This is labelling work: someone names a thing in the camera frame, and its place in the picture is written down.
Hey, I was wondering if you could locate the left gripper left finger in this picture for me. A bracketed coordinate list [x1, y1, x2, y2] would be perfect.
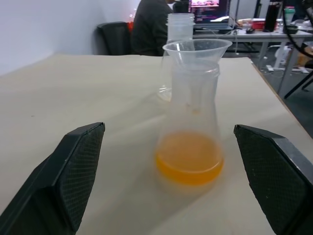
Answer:
[0, 121, 106, 235]

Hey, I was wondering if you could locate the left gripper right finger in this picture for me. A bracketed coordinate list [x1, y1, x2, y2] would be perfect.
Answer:
[233, 123, 313, 235]

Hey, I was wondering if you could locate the clear plastic funnel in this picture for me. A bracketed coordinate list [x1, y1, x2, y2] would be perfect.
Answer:
[162, 38, 233, 116]

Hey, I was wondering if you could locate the clear conical flask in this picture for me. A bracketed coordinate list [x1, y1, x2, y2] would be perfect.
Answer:
[156, 13, 197, 102]
[154, 61, 225, 189]

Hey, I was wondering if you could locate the green-lidded shaker bottle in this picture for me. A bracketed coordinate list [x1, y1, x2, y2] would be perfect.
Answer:
[283, 6, 298, 27]

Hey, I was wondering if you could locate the tall black bottle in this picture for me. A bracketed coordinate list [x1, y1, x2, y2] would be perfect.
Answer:
[263, 0, 282, 33]

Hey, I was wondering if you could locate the black stand leg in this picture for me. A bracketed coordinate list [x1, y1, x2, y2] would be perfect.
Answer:
[284, 72, 313, 99]

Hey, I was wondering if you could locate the grey office desk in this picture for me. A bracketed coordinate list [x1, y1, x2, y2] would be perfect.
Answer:
[192, 23, 313, 99]

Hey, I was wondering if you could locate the black office chair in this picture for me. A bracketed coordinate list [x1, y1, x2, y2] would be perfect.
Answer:
[96, 21, 134, 56]

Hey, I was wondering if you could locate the red box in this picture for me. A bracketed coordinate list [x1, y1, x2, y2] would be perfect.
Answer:
[251, 20, 267, 31]

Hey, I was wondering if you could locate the seated person in dark top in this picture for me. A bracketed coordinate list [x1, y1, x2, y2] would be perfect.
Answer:
[130, 0, 177, 57]

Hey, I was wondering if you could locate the computer monitor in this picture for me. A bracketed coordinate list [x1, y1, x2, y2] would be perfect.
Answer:
[187, 0, 231, 24]

